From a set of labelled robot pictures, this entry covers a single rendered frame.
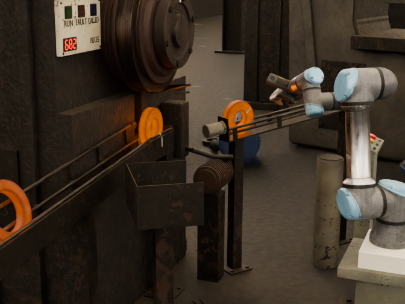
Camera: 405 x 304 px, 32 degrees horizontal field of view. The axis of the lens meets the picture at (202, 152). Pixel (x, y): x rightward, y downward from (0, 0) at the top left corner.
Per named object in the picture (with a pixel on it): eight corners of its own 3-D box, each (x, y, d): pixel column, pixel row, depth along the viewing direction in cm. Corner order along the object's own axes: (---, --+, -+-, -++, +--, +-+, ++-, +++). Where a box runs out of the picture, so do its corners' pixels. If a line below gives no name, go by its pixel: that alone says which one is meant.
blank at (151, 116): (137, 112, 272) (144, 113, 271) (155, 102, 286) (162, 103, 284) (138, 151, 277) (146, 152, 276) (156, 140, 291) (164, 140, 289)
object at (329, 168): (309, 266, 332) (314, 158, 319) (315, 257, 343) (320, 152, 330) (334, 271, 328) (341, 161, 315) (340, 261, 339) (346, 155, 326)
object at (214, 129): (202, 137, 309) (201, 123, 307) (219, 132, 313) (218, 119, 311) (210, 140, 304) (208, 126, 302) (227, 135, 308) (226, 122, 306)
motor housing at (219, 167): (191, 281, 316) (191, 164, 303) (209, 263, 336) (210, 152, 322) (218, 286, 311) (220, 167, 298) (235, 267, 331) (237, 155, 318)
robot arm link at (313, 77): (310, 85, 286) (307, 64, 288) (296, 93, 296) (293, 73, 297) (326, 85, 289) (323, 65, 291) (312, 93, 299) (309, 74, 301)
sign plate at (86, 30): (56, 56, 234) (53, 0, 230) (96, 48, 258) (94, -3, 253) (62, 57, 233) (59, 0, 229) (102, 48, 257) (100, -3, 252)
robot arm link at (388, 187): (415, 221, 259) (419, 185, 255) (381, 224, 255) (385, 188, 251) (398, 209, 270) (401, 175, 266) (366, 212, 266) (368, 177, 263)
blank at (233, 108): (232, 142, 316) (237, 143, 314) (216, 116, 308) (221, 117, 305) (254, 119, 321) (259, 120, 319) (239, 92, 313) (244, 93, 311)
